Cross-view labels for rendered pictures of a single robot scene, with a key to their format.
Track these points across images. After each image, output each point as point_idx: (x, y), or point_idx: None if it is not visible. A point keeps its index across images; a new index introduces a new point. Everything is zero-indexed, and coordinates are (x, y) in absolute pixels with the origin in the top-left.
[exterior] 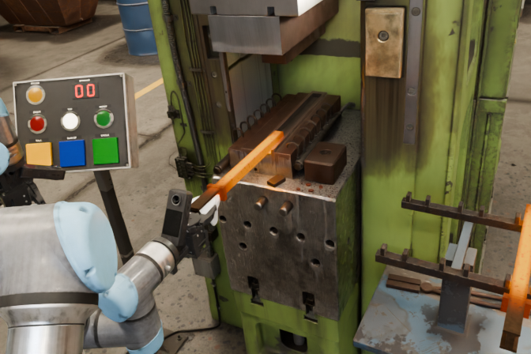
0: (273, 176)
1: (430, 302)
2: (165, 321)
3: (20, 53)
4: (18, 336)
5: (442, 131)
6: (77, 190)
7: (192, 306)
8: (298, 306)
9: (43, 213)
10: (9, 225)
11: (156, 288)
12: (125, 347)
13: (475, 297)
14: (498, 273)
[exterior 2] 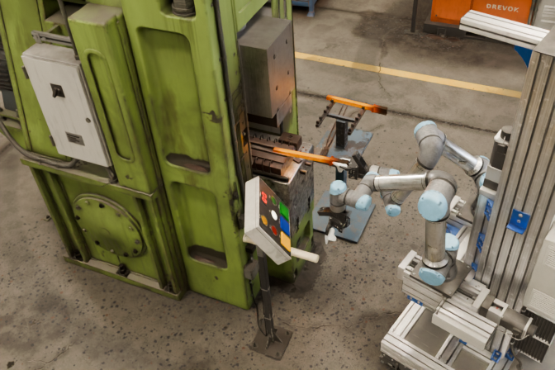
0: (291, 162)
1: (332, 149)
2: (247, 339)
3: None
4: (448, 141)
5: (294, 99)
6: None
7: (235, 324)
8: (306, 209)
9: (429, 125)
10: (434, 130)
11: (213, 354)
12: (269, 360)
13: (329, 138)
14: None
